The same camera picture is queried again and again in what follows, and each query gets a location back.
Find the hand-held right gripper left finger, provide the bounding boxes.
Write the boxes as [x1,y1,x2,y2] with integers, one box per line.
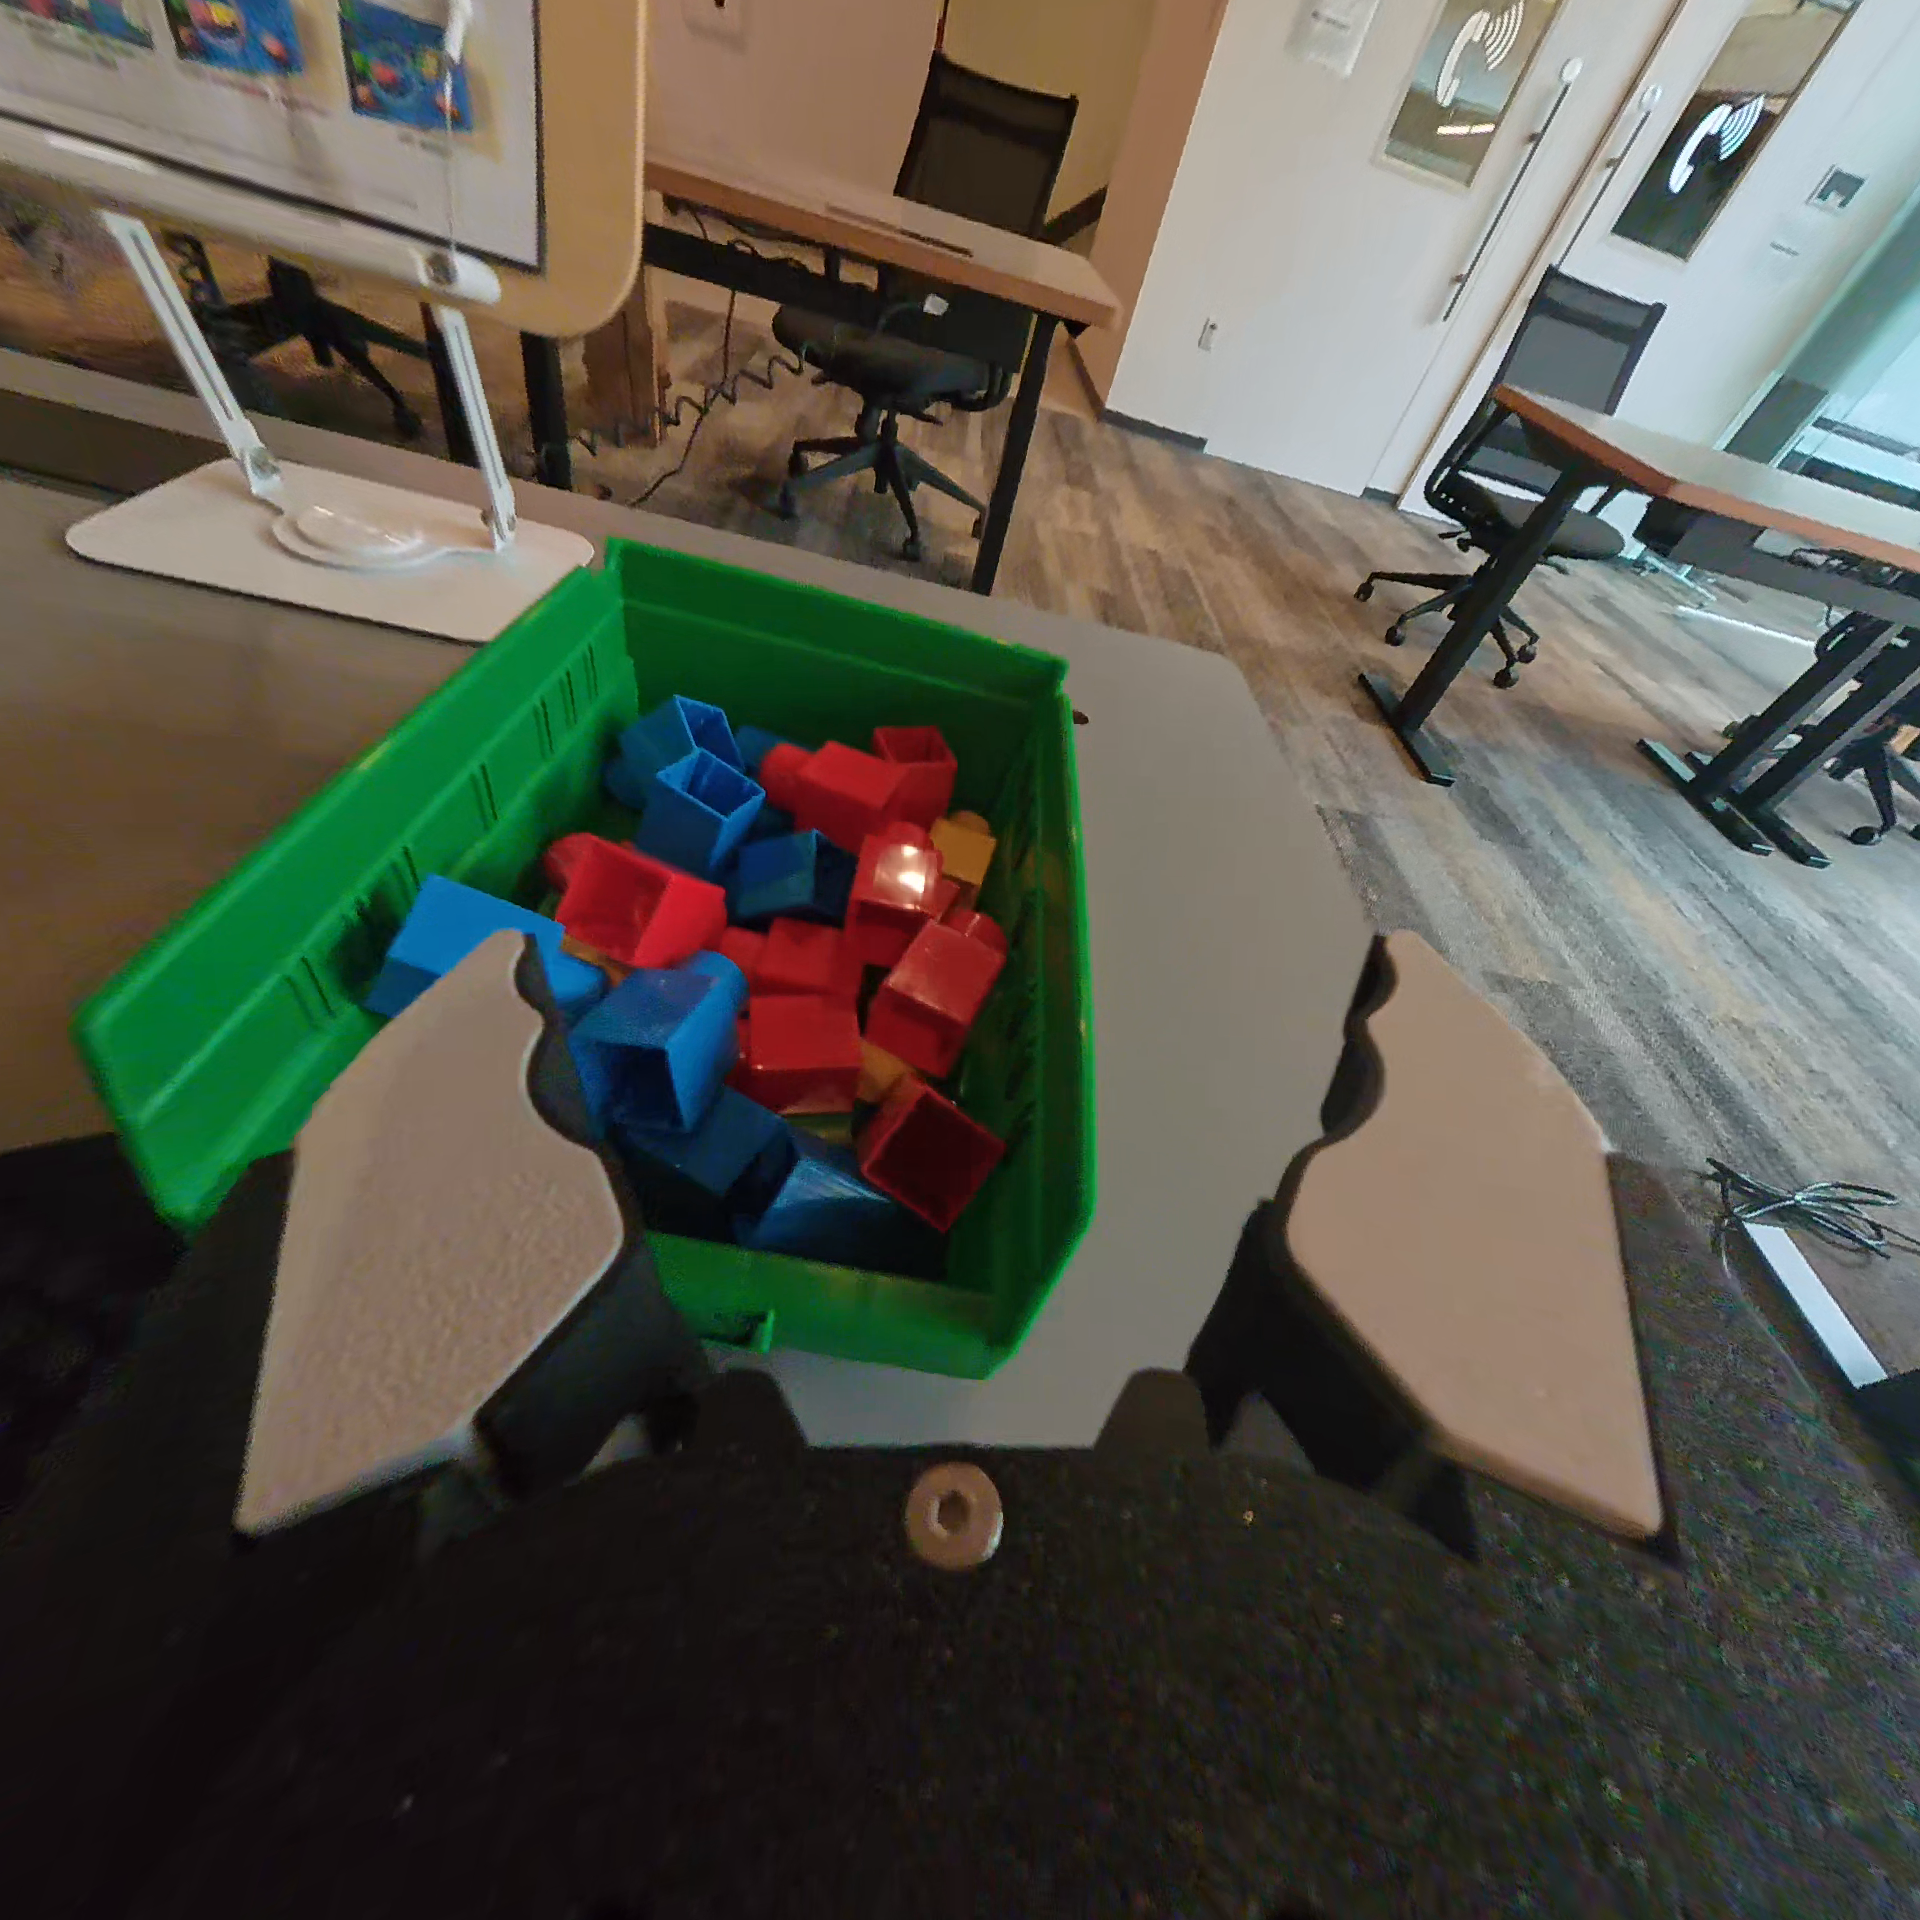
[230,926,714,1533]

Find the wooden desk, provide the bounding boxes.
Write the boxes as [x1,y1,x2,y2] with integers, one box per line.
[646,158,1123,594]
[1358,382,1920,791]

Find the white poster stand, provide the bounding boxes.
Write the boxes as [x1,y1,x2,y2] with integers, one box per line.
[0,118,597,646]

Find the grey floor cables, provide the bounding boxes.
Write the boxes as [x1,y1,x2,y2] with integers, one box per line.
[1707,1160,1912,1259]

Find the green plastic bin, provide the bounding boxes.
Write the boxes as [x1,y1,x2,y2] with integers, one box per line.
[76,536,1096,1381]

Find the coiled cable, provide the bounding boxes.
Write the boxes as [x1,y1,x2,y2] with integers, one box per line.
[631,336,804,504]

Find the black office chair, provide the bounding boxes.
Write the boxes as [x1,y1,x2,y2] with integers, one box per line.
[185,255,424,440]
[1822,712,1920,848]
[1354,268,1668,689]
[768,50,1082,561]

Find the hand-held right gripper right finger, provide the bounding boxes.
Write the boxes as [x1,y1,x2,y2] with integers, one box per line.
[1193,932,1668,1550]

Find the pile of blocks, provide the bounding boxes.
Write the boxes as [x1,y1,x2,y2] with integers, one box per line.
[364,696,1009,1278]

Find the phone icon door window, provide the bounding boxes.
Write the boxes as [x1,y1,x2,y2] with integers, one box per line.
[1377,0,1570,189]
[1612,0,1861,260]

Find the black quilted wrist pad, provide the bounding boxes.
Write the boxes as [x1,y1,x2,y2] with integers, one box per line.
[0,1133,295,1503]

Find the instruction poster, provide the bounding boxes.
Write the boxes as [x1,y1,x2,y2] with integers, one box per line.
[0,0,546,274]

